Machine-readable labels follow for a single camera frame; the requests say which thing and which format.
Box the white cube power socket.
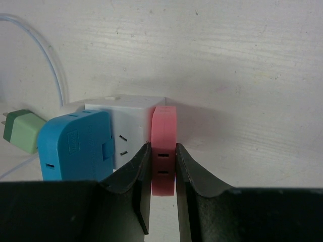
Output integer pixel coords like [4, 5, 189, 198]
[59, 94, 166, 170]

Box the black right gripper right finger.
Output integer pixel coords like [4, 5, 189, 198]
[176, 144, 322, 241]

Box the pink plug adapter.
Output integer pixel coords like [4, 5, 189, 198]
[151, 106, 177, 196]

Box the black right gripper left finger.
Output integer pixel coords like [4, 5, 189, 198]
[1, 143, 152, 241]

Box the clear thin cable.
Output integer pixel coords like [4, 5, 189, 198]
[0, 13, 70, 179]

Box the green charger plug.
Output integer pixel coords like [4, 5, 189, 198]
[2, 109, 46, 154]

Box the blue flat plug adapter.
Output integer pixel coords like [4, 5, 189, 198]
[37, 110, 115, 182]

